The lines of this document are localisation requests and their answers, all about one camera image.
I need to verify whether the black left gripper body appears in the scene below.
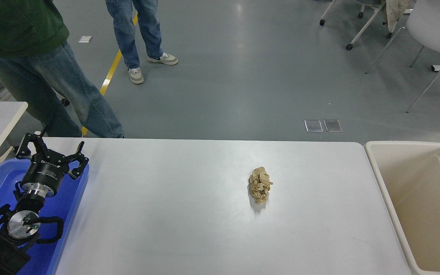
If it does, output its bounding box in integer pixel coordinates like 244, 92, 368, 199
21, 155, 70, 192

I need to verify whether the tan paper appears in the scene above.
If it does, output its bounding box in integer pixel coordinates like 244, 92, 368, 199
248, 167, 273, 204

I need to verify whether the person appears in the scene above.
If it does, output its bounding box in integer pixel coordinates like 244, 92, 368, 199
0, 0, 124, 139
105, 0, 179, 85

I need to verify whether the office chair caster base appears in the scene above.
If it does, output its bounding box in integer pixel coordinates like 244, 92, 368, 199
352, 0, 382, 19

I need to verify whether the pale hanging cloth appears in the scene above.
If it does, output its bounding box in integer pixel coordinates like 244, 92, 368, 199
381, 0, 411, 33

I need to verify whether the large pale bin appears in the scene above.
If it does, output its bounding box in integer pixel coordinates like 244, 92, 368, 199
364, 141, 440, 275

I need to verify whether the white shell chair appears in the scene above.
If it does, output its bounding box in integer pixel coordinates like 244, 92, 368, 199
365, 0, 440, 113

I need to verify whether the white rolling table frame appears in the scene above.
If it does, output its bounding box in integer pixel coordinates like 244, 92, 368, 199
319, 0, 393, 51

